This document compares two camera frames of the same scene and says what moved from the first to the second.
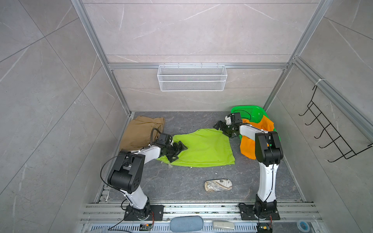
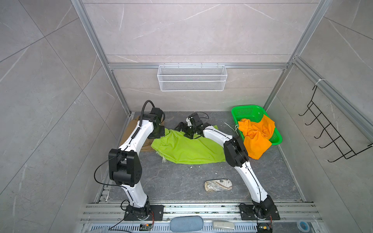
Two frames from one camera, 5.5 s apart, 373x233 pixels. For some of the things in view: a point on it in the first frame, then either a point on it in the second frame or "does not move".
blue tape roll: (303, 225) does not move
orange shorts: (247, 146) does not move
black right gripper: (219, 123) -> (180, 124)
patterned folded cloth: (213, 185) does not move
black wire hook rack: (346, 150) does not move
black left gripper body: (171, 150) -> (158, 133)
